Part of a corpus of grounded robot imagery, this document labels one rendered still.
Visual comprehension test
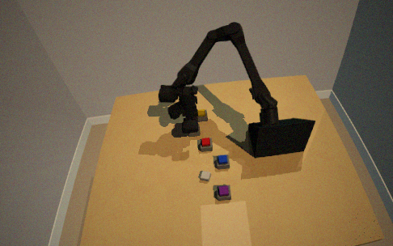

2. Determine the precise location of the beige cube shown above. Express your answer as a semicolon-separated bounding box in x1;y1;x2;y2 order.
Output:
201;171;211;181

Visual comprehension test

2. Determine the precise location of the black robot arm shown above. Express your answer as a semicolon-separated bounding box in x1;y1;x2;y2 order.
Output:
158;22;280;126

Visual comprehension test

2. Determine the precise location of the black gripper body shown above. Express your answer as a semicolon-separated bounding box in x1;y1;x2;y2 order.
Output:
180;96;198;134

